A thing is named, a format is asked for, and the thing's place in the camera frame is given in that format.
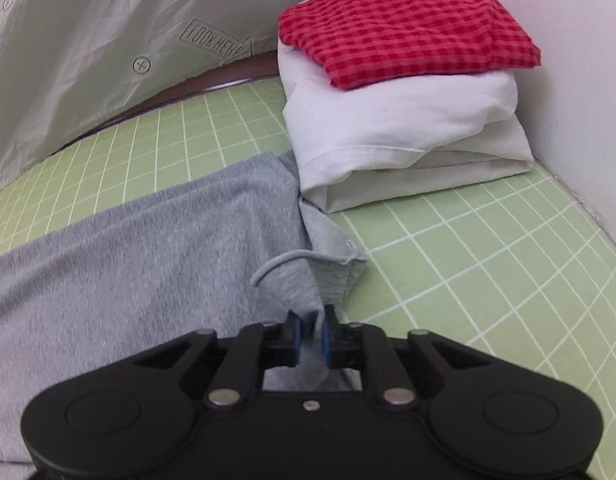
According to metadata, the off-white folded cloth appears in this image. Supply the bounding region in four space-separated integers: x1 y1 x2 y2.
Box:
300 119 536 214

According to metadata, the light grey printed sheet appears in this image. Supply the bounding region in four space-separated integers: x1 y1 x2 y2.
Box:
0 0 406 188

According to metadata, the red checked folded cloth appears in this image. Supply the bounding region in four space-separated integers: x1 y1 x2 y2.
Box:
278 0 542 92

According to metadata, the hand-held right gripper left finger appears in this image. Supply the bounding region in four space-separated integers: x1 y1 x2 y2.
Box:
130 309 303 408

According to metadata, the green grid mat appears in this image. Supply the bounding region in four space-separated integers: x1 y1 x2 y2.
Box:
0 76 616 480

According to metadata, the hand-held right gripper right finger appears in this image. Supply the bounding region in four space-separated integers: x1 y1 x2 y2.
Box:
320 304 495 408

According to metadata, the grey hoodie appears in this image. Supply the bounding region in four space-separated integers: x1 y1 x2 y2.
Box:
0 151 371 467

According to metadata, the white folded shirt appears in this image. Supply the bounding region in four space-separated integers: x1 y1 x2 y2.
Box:
278 0 520 192

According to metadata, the dark brown bed frame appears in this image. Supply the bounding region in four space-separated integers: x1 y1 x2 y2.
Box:
60 51 285 147

